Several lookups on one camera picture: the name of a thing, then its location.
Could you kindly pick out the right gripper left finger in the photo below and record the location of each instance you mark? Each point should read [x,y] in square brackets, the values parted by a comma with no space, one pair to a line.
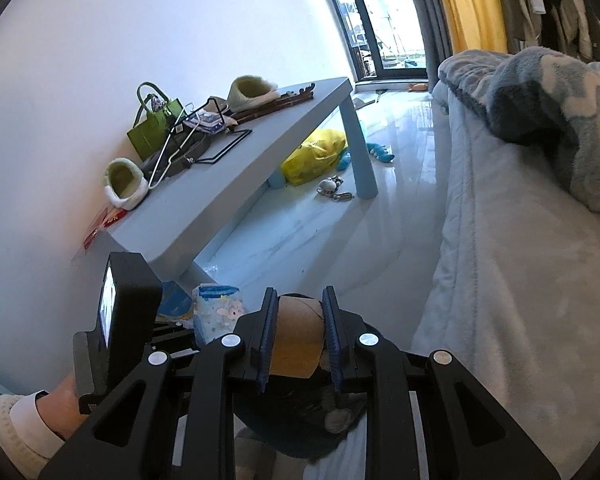
[170,422]

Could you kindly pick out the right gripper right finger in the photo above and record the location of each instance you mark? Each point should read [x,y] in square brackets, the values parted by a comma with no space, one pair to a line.
[425,413]

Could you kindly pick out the blue tissue pack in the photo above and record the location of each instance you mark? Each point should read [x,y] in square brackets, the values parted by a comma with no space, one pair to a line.
[216,311]

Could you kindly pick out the brown tape roll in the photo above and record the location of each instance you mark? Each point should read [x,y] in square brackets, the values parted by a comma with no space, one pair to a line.
[299,337]

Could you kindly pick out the person left hand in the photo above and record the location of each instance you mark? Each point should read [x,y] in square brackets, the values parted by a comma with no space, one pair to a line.
[60,410]

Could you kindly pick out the red paper packet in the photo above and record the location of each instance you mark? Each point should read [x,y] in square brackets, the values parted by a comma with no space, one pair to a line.
[108,216]

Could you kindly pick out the light blue side table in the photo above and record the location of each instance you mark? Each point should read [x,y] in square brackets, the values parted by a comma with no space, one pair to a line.
[177,221]

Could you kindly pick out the grey bed sheet mattress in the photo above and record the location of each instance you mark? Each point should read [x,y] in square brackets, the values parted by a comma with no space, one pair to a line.
[503,271]

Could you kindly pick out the green handbag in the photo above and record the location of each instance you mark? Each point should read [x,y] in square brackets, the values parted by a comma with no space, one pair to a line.
[155,116]

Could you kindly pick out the yellow plastic bag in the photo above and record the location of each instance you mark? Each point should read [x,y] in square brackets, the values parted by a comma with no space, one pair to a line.
[315,156]

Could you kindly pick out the green white fluffy slipper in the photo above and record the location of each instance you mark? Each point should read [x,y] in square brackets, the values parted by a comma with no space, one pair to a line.
[249,92]

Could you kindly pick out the dark wooden sticks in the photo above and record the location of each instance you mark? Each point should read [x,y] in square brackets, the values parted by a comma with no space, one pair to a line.
[288,99]

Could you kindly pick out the blue plush toy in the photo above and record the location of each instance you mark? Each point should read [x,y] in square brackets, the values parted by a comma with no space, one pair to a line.
[378,151]

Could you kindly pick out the blue grey fleece blanket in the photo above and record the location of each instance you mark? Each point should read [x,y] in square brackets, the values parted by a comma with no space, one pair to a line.
[538,98]

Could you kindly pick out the black framed window door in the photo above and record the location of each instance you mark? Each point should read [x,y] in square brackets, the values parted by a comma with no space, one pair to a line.
[383,38]

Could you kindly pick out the grey curtain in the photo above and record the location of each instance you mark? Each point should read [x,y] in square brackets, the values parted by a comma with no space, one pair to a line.
[435,36]

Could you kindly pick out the hanging clothes on rack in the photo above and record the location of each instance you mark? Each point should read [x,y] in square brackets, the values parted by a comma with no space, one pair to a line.
[567,26]

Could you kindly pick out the yellow curtain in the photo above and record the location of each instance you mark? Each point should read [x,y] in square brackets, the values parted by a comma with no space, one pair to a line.
[476,24]

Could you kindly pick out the black wire hanger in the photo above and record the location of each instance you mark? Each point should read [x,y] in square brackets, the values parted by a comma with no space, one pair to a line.
[202,135]

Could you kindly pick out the keychain on floor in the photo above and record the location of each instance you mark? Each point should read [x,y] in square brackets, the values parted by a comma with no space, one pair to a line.
[330,188]

